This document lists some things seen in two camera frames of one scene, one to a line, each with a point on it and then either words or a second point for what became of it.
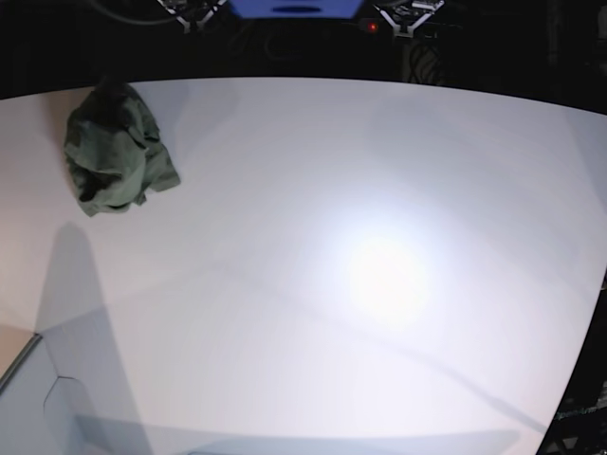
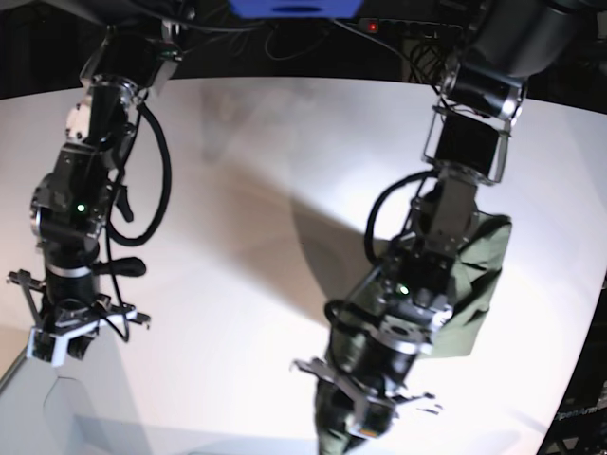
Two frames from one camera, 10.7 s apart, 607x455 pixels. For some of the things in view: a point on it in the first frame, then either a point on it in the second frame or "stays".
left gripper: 191,13 to 69,324
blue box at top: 297,9 stays
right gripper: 404,18 to 373,412
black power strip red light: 379,27 stays
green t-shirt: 113,147 to 458,335
